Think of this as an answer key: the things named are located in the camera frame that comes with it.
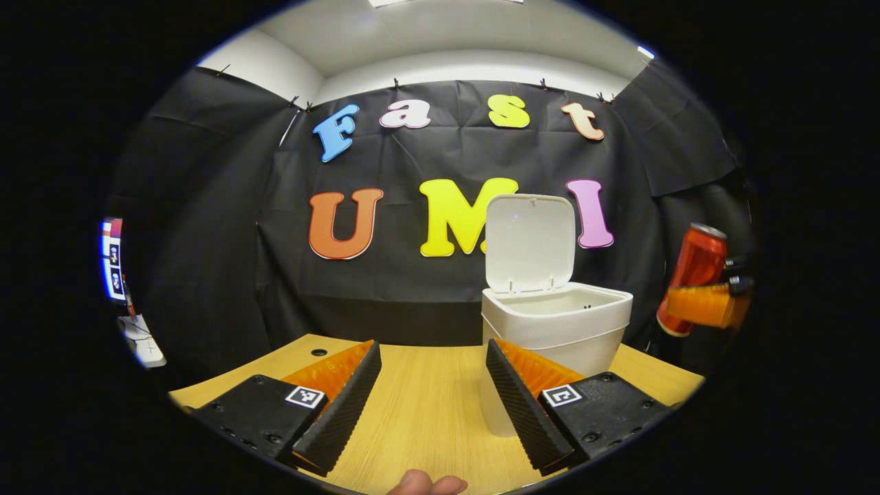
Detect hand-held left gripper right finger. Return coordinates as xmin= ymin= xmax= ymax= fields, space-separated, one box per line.
xmin=484 ymin=338 xmax=673 ymax=476

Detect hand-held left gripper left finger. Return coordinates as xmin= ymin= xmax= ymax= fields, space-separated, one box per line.
xmin=189 ymin=340 xmax=382 ymax=477

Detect red pop can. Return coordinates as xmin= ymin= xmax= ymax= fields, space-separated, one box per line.
xmin=657 ymin=222 xmax=728 ymax=338

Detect white desktop garbage bin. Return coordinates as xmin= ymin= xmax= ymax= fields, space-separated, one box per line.
xmin=479 ymin=194 xmax=634 ymax=438

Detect wooden desktop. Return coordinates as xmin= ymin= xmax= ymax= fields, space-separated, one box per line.
xmin=168 ymin=333 xmax=705 ymax=495

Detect white side table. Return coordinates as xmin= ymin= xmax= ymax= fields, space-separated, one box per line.
xmin=117 ymin=315 xmax=167 ymax=369

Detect black backdrop cloth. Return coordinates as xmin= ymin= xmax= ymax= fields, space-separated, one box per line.
xmin=113 ymin=58 xmax=757 ymax=375

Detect bright display screen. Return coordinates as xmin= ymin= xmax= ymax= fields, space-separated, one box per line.
xmin=101 ymin=219 xmax=127 ymax=302

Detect long ceiling light panel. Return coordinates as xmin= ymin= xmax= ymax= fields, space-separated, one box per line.
xmin=368 ymin=0 xmax=523 ymax=8

